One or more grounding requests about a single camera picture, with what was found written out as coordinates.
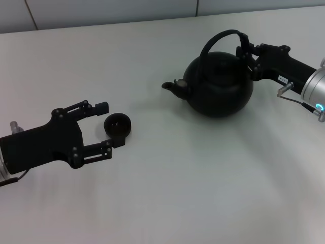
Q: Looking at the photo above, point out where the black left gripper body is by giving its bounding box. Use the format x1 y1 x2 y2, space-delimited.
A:
0 108 85 175

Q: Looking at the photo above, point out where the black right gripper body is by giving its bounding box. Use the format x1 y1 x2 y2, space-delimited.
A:
252 43 318 95

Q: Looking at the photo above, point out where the small black teacup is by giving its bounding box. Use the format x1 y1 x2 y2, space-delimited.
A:
103 112 132 140

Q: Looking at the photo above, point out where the black round teapot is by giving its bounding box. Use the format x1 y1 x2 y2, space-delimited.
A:
161 29 254 118

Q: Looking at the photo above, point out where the right gripper plug cable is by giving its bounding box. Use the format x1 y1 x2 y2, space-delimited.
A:
276 81 318 112

